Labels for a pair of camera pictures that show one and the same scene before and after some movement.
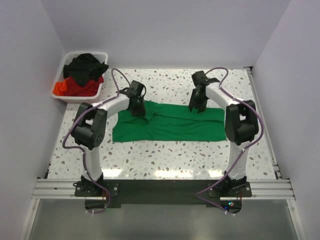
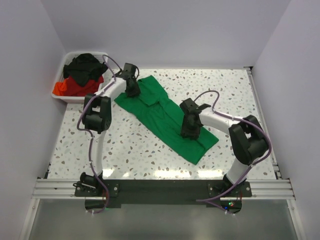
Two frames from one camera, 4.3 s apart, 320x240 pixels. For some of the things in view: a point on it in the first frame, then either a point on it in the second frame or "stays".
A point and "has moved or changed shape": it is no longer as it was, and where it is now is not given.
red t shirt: x=91 y=89 stays
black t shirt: x=84 y=69 stays
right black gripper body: x=198 y=102 -> x=189 y=128
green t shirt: x=169 y=123 has moved or changed shape
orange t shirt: x=59 y=87 stays
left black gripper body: x=140 y=108 -> x=134 y=90
